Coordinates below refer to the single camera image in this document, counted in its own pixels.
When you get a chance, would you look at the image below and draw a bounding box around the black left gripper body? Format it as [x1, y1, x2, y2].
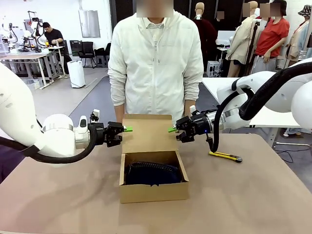
[87, 122, 110, 146]

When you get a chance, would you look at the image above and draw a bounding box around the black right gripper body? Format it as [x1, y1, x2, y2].
[191, 112, 215, 136]

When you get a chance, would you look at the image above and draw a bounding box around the navy blue fabric bag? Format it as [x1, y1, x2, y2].
[124, 159, 182, 187]

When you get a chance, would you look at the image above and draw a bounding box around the brown cardboard box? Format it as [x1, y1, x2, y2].
[118, 114, 190, 204]

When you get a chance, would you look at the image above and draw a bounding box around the person's right forearm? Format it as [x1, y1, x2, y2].
[114, 104, 126, 124]

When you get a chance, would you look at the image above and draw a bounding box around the person's left forearm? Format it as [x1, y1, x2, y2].
[184, 99, 198, 117]

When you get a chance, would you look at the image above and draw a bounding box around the yellow utility knife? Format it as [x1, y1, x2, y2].
[209, 151, 243, 163]

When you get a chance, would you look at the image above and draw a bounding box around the white desk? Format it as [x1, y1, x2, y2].
[202, 77, 312, 147]

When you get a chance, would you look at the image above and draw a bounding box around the white computer case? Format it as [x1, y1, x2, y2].
[207, 60, 221, 78]

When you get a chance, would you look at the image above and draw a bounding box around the person in white jacket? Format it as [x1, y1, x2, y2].
[107, 11, 205, 122]

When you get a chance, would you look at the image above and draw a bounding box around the white air purifier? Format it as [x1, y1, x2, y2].
[67, 60, 86, 89]

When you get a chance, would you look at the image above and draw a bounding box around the black office chair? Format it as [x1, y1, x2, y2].
[79, 41, 96, 68]

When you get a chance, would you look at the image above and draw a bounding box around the clear plastic bin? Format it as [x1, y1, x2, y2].
[25, 79, 41, 91]

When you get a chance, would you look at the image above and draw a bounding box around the white monitor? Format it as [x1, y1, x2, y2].
[216, 30, 236, 47]

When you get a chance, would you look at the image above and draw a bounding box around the mannequin in beige coat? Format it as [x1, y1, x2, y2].
[225, 1, 261, 78]

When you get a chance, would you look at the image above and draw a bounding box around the mannequin in dark red garment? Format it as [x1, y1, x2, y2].
[195, 2, 218, 61]

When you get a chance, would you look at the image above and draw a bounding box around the purple cloth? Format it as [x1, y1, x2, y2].
[0, 143, 25, 183]

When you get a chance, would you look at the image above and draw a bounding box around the person in black clothes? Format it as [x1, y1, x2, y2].
[214, 11, 229, 32]

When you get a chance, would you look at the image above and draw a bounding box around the man in black shirt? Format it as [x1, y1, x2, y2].
[41, 21, 66, 76]

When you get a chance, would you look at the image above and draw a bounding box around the wooden workbench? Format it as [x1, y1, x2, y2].
[0, 52, 53, 90]

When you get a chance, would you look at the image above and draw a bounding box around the person in red shirt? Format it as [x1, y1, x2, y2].
[253, 0, 291, 74]

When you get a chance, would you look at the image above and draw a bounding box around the mannequin with bucket hat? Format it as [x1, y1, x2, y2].
[285, 4, 312, 68]

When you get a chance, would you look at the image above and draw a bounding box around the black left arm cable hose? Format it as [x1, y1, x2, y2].
[0, 123, 108, 164]

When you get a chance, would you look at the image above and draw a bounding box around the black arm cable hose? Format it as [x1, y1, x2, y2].
[206, 58, 312, 153]
[0, 123, 108, 164]

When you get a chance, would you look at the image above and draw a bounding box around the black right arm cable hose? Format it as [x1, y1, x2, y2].
[206, 58, 312, 153]

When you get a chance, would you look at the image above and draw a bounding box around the black floor cable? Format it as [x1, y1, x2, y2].
[274, 141, 312, 163]

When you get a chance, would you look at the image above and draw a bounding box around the grey wall panel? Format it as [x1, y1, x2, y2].
[78, 9, 101, 39]

